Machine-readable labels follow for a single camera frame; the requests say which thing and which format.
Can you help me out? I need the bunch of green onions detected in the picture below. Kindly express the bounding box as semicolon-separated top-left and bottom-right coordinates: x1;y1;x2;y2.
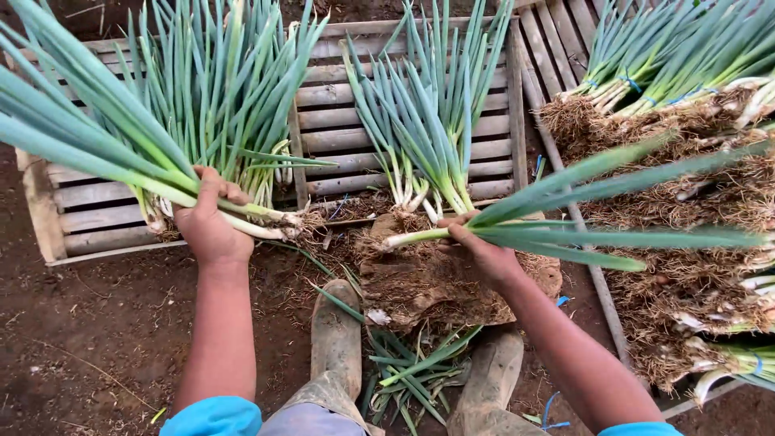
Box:
0;0;328;244

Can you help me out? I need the muddy left rubber boot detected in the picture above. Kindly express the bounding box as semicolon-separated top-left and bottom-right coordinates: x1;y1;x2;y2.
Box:
310;279;363;402

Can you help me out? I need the blue left sleeve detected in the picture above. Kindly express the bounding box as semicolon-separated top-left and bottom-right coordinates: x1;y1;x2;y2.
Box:
159;396;264;436

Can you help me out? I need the single long green onion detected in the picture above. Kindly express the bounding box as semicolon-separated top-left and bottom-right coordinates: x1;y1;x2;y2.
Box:
380;134;775;273

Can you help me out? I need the pile of trimmed onion leaves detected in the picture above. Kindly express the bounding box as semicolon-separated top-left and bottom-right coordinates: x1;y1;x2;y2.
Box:
308;277;485;436

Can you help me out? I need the heap of tied onion bundles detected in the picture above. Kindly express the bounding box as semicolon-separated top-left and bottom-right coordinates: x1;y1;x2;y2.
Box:
538;0;775;408

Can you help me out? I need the wide green onion cluster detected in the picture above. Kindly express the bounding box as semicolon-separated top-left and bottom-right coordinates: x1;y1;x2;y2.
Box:
113;0;337;210

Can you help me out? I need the blue right sleeve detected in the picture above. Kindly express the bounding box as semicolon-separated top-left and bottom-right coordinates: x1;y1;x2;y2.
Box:
598;422;684;436

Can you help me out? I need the narrow green onion cluster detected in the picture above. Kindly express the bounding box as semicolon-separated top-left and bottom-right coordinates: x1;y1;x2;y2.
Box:
339;0;515;226

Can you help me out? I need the wooden slatted pallet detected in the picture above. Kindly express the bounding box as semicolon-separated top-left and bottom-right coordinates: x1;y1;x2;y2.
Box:
515;0;752;420

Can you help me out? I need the blue sleeve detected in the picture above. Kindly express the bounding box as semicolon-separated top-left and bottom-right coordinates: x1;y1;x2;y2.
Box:
598;422;684;436
159;396;264;436

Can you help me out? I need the muddy right rubber boot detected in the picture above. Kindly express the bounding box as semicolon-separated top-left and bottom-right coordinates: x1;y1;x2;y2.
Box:
455;327;525;420

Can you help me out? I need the person's left hand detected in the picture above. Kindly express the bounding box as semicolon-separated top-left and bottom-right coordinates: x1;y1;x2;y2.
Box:
173;166;256;265

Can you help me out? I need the person's right hand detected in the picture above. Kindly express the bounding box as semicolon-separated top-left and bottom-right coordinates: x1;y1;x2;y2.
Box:
436;211;526;289

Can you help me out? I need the muddy rubber boot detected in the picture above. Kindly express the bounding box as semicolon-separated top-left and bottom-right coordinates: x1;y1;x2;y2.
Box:
455;327;525;420
310;279;363;402

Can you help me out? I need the wooden slatted crate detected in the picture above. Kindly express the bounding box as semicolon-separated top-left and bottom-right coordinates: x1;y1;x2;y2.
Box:
5;16;529;268

